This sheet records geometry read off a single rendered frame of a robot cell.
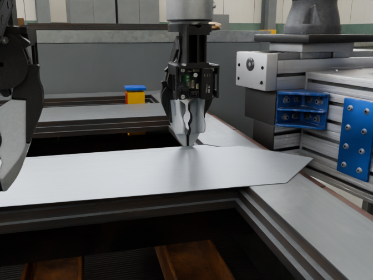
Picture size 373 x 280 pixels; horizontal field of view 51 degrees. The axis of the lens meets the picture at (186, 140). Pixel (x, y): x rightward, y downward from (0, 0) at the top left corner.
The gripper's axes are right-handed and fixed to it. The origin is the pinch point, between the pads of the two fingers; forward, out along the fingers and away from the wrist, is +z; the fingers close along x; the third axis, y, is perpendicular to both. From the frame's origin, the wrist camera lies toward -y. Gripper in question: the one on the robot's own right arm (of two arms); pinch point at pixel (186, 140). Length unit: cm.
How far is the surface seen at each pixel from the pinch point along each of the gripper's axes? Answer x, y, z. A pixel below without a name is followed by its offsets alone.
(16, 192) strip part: -26.1, 16.3, 0.6
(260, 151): 10.7, 8.1, 0.6
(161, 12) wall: 174, -947, -62
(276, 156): 12.2, 10.9, 0.6
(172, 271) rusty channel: -7.0, 19.7, 13.0
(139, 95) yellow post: -2.2, -48.7, -0.6
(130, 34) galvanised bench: -2, -71, -18
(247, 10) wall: 427, -998, -73
